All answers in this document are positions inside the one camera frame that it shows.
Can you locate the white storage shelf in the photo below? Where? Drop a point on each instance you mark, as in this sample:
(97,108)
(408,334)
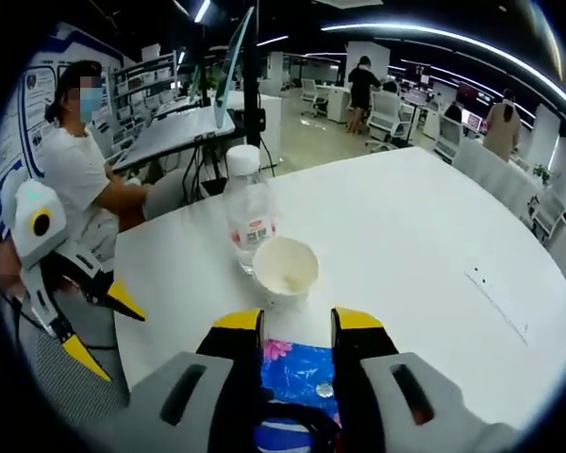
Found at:
(141,89)

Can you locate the blue white wet wipes packet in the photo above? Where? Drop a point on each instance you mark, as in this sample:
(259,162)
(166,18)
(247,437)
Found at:
(302,368)

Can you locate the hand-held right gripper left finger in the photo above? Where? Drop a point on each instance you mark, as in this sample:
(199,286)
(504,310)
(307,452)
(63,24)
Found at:
(217,377)

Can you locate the blue white wall poster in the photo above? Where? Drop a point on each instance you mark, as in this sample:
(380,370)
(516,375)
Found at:
(33,94)

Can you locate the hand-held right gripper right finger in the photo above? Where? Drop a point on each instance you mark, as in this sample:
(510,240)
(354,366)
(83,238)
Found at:
(372,377)

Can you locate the black monitor stand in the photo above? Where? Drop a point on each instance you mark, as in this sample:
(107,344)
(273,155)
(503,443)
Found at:
(252,94)

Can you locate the green potted plant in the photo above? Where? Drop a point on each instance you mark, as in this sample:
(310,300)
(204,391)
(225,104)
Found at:
(542,173)

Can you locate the ceiling light strip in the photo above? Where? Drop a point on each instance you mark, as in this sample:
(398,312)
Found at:
(429,32)

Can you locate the grey office chair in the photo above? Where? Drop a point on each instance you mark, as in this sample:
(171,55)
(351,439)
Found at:
(75,391)

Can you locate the large dark monitor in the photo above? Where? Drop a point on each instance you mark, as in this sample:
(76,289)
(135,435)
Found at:
(231,85)

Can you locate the white low partition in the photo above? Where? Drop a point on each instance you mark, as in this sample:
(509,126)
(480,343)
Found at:
(490,174)

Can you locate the white desk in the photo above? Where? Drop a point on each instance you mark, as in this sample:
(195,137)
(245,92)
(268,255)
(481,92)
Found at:
(179,132)

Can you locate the clear plastic water bottle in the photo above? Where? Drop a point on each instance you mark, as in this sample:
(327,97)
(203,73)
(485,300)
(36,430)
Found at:
(250,207)

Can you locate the white table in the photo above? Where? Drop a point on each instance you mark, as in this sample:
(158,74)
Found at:
(405,236)

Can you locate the white paper cup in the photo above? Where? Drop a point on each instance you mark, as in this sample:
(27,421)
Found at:
(283,269)

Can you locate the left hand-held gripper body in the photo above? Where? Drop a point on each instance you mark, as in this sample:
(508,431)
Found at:
(38,245)

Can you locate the white office chair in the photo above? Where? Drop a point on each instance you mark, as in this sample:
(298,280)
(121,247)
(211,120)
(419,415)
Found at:
(547,212)
(313,92)
(384,113)
(448,137)

